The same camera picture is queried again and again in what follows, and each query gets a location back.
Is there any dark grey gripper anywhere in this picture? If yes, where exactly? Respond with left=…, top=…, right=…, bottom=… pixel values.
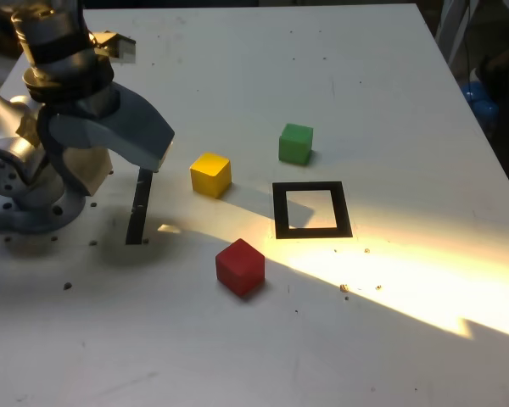
left=37, top=82, right=176, bottom=198

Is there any yellow cube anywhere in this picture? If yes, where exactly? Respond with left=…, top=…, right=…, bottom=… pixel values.
left=189, top=152, right=232, bottom=199

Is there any red cube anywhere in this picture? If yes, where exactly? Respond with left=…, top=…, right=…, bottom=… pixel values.
left=215, top=237, right=266, bottom=298

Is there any green cube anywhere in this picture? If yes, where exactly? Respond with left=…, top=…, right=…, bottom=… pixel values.
left=277, top=123, right=315, bottom=166

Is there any black tape square outline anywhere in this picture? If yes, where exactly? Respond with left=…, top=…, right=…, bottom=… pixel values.
left=271, top=181, right=354, bottom=241

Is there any black tape strip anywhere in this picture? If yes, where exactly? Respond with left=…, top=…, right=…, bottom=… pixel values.
left=125, top=168, right=154, bottom=246

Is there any blue round object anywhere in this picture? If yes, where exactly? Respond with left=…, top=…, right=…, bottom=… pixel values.
left=460, top=80, right=501, bottom=128

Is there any small white camera box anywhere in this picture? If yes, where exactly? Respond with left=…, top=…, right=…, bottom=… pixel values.
left=92, top=30, right=137, bottom=65

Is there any white metal frame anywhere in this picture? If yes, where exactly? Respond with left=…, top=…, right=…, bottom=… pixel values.
left=434, top=0, right=484, bottom=64

